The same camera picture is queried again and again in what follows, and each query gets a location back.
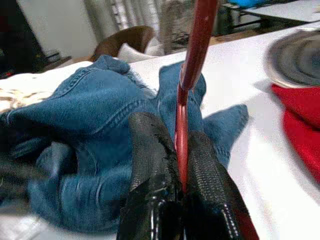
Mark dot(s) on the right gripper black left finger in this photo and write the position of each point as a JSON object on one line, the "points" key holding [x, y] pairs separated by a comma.
{"points": [[155, 155]]}

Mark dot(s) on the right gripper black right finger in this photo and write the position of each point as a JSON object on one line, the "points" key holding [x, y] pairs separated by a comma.
{"points": [[207, 190]]}

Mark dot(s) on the blue denim jeans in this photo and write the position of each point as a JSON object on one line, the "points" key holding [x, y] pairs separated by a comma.
{"points": [[87, 112]]}

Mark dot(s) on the red hanger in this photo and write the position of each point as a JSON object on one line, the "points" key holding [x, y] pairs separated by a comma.
{"points": [[197, 50]]}

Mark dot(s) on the white cushion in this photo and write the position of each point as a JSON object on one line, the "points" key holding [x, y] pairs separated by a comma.
{"points": [[135, 51]]}

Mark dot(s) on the red garment white trim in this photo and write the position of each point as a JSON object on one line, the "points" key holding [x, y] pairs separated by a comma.
{"points": [[300, 125]]}

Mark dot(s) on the brown wooden chair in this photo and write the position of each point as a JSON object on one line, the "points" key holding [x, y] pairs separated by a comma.
{"points": [[130, 37]]}

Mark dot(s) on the large white table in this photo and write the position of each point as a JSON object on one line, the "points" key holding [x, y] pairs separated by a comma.
{"points": [[237, 62]]}

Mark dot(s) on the cream white cloth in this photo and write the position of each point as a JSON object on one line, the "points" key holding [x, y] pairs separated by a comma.
{"points": [[27, 85]]}

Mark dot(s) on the white pleated curtain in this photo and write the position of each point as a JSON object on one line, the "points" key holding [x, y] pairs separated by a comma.
{"points": [[120, 12]]}

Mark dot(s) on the round silver metal object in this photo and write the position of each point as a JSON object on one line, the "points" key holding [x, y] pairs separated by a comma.
{"points": [[297, 57]]}

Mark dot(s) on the blue plastic object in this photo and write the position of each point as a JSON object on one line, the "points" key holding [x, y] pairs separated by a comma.
{"points": [[240, 2]]}

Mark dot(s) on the long white side table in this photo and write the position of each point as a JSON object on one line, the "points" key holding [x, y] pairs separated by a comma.
{"points": [[287, 10]]}

